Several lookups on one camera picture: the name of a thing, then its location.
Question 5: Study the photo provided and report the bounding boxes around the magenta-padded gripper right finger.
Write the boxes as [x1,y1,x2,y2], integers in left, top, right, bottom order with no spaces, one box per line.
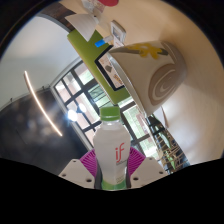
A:
[126,147,169,189]

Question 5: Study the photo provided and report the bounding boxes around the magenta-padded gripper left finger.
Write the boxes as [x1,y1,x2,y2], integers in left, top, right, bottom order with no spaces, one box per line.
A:
[58,148,101,190]

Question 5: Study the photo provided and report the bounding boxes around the clear green-capped drink bottle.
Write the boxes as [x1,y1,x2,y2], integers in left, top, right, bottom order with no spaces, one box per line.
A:
[92,106,132,191]

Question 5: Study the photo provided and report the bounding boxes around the group of green-seated wooden chairs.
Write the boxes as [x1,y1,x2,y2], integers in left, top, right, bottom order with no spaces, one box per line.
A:
[146,114,191,174]

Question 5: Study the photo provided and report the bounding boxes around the group of pendant ceiling lamps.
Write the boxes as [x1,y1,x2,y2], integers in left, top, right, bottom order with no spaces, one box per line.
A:
[66,103,88,123]

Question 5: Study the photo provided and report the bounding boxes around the curved linear ceiling light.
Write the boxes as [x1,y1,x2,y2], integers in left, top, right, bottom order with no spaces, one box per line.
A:
[23,70,64,138]

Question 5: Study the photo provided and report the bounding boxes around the beige swirl-patterned mug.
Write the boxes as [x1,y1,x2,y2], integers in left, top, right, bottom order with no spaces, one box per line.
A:
[108,40,187,118]

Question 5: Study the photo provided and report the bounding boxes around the green upholstered bench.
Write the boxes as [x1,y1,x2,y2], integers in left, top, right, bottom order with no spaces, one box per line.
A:
[66,29,132,106]

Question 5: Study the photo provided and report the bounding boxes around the blue-capped small item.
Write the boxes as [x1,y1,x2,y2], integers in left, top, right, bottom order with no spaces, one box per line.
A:
[94,35,114,48]

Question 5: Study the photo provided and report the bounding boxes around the small white screen device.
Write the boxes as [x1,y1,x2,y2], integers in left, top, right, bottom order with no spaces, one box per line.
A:
[109,19,127,43]

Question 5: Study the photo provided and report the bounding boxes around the small clear glass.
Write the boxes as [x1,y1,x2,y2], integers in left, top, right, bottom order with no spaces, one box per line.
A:
[81,0,101,14]

